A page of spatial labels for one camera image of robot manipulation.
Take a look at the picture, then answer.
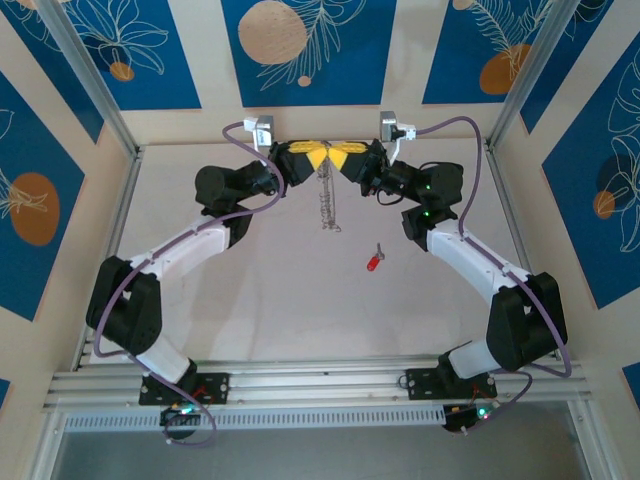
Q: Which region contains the silver keyring bundle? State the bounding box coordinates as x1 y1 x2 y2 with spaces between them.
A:
313 158 344 234

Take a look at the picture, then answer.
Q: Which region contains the black controller box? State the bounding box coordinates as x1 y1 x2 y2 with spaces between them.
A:
441 402 496 435
158 404 200 427

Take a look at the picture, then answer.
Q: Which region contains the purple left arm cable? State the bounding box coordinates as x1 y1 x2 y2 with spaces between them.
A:
92 121 287 447

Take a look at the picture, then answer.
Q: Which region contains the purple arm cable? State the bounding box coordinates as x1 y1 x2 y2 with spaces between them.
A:
416 116 574 435
92 121 287 447

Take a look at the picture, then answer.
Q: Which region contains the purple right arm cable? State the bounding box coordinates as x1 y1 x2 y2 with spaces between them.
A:
416 116 574 435

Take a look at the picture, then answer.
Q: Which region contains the aluminium side rail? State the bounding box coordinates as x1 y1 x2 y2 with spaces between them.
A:
481 139 560 361
73 147 145 372

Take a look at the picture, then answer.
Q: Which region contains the aluminium frame post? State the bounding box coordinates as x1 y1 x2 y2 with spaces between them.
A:
485 0 577 151
35 0 141 159

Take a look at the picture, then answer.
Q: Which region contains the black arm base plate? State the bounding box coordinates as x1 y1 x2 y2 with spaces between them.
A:
404 367 500 401
138 372 232 407

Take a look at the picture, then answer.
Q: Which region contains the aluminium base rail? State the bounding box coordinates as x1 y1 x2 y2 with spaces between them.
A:
42 354 587 414

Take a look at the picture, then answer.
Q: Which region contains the white slotted cable duct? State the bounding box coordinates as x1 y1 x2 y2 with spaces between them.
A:
63 407 447 432

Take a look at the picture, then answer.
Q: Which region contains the aluminium frame leg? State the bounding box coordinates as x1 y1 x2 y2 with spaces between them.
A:
27 407 69 480
567 399 619 480

